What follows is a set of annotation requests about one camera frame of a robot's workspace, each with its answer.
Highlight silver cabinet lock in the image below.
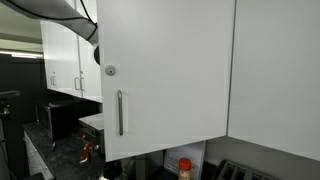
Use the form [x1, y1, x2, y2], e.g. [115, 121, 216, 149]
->
[105, 64, 117, 77]

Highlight black coffee pot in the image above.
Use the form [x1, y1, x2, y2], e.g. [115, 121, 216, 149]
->
[102, 160, 125, 180]

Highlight white cabinet door with lock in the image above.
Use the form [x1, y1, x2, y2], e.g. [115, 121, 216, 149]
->
[96, 0, 237, 163]

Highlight stainless steel toaster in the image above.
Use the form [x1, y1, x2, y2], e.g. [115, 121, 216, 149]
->
[213, 159, 281, 180]

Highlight stainless steel coffee maker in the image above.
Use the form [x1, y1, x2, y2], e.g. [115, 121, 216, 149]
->
[78, 112, 106, 156]

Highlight black microwave oven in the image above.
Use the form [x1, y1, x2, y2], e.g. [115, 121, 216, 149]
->
[34, 99, 103, 142]

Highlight white lower cabinet fronts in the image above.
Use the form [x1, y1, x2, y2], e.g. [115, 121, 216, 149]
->
[22, 130, 56, 180]

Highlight ceiling light strip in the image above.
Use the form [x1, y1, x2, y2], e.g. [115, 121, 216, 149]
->
[0, 49, 44, 60]

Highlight spice bottle red cap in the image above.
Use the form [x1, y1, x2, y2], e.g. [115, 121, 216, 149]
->
[177, 157, 194, 180]

